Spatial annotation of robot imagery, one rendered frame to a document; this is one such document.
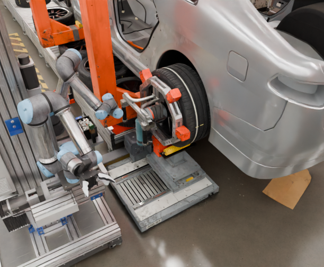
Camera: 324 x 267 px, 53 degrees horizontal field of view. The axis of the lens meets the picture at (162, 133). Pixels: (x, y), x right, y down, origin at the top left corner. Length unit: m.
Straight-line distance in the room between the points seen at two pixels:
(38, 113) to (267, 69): 1.22
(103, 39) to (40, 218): 1.36
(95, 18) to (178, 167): 1.47
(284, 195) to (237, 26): 1.81
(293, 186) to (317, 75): 1.75
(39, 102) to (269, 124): 1.27
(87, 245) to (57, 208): 0.51
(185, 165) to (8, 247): 1.59
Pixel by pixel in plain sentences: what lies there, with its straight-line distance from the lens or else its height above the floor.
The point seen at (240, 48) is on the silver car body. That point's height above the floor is 1.58.
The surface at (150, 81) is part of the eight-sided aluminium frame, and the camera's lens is 2.50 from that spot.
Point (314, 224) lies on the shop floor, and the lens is 3.18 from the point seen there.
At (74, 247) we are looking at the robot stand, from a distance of 2.59.
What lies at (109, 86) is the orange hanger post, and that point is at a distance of 2.78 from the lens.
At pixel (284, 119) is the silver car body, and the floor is 1.30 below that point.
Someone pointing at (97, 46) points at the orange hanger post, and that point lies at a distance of 2.59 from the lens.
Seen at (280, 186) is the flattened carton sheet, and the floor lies 0.01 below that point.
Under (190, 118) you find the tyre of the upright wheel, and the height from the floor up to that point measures 0.96.
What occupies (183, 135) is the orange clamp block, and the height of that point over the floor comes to 0.87.
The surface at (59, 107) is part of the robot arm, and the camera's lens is 1.81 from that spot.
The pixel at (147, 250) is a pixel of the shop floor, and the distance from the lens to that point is 2.76.
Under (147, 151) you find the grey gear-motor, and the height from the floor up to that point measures 0.09.
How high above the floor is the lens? 2.40
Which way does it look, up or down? 40 degrees down
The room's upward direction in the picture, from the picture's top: straight up
